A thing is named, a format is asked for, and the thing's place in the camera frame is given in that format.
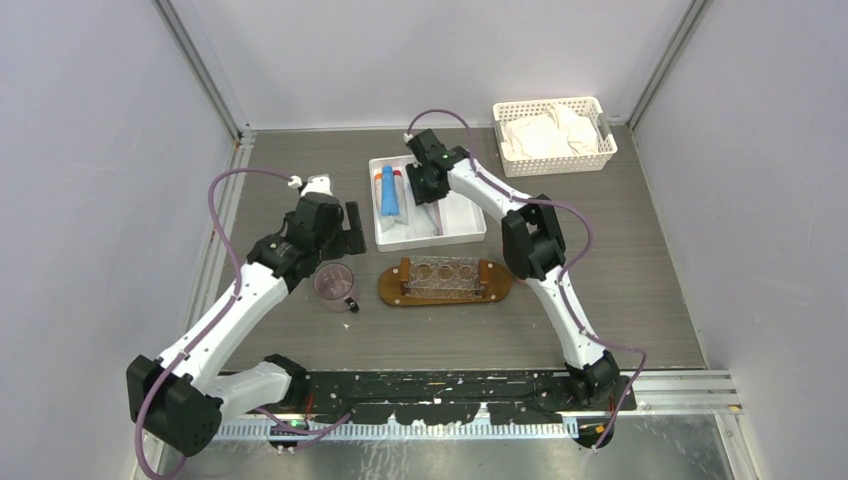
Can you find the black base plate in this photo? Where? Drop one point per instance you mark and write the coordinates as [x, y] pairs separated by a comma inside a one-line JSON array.
[[443, 397]]

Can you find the oval wooden tray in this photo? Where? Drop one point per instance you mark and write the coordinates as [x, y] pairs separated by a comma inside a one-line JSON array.
[[388, 289]]

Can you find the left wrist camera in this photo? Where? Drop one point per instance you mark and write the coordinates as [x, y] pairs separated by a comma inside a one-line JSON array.
[[314, 184]]

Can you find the clear glass holder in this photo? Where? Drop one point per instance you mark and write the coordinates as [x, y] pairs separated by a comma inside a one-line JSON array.
[[444, 277]]

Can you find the brown wooden block back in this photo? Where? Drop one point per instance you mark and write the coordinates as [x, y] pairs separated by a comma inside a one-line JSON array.
[[484, 277]]

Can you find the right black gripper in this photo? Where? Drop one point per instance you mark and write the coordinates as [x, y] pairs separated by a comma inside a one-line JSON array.
[[420, 197]]

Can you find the white towels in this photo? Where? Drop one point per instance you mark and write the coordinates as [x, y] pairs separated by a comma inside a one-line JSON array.
[[555, 133]]

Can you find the white basket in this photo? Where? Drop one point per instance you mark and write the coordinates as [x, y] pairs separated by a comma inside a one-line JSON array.
[[586, 106]]

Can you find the blue toothpaste tube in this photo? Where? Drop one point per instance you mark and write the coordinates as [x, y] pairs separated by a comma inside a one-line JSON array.
[[389, 203]]

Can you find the white plastic tray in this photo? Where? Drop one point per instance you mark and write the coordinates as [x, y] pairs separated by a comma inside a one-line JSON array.
[[463, 221]]

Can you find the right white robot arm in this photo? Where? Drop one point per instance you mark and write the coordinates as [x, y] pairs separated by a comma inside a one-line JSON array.
[[533, 248]]

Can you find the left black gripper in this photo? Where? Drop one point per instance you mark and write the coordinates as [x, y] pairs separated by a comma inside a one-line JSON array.
[[353, 240]]

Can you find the white toothpaste tube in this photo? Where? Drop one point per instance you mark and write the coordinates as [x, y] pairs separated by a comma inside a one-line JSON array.
[[387, 222]]

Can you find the purple mug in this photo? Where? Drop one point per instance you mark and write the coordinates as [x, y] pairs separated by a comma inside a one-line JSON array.
[[335, 286]]

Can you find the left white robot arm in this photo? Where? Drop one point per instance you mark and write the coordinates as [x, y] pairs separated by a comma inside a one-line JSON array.
[[181, 396]]

